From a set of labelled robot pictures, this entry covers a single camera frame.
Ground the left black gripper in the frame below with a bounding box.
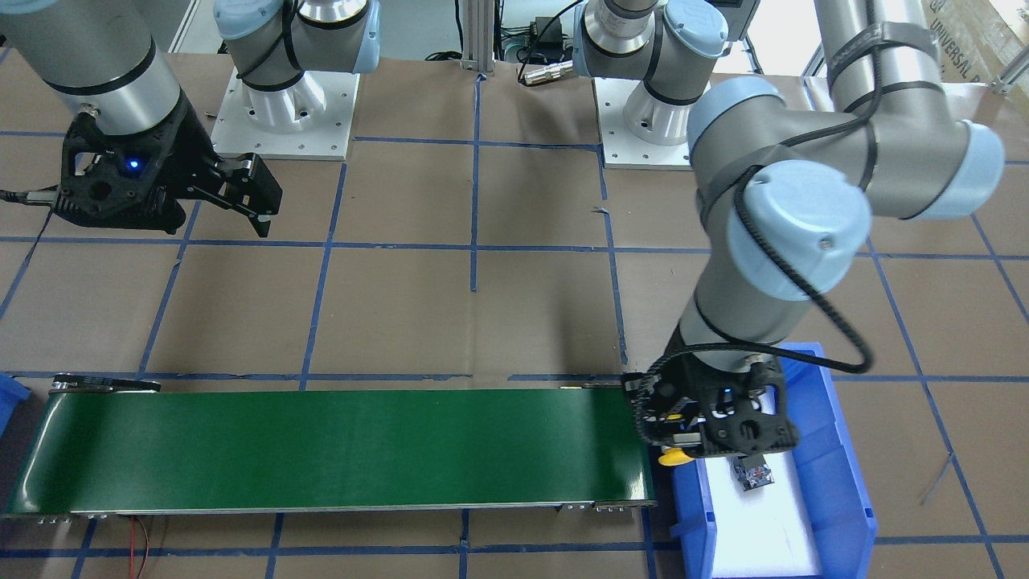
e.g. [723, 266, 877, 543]
[622, 353, 801, 459]

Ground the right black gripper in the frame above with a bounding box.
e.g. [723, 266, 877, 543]
[54, 92, 283, 238]

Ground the yellow push button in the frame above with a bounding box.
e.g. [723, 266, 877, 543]
[658, 446, 695, 468]

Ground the red push button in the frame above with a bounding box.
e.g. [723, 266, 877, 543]
[730, 454, 775, 492]

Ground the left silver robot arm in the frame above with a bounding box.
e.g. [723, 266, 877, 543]
[573, 1, 1006, 465]

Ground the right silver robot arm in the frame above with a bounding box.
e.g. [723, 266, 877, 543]
[2, 1, 381, 238]

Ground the white foam pad bin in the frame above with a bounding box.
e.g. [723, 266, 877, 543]
[702, 453, 821, 578]

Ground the blue plastic bin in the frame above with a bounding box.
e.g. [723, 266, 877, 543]
[671, 359, 878, 578]
[0, 374, 31, 436]

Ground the green conveyor belt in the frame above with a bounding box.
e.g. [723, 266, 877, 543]
[6, 374, 655, 517]

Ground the cardboard box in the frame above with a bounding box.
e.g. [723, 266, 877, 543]
[921, 1, 1028, 84]

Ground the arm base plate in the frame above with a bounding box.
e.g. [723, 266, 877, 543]
[593, 74, 805, 170]
[211, 71, 362, 161]

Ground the aluminium frame post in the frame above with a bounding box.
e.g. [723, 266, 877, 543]
[457, 1, 498, 77]

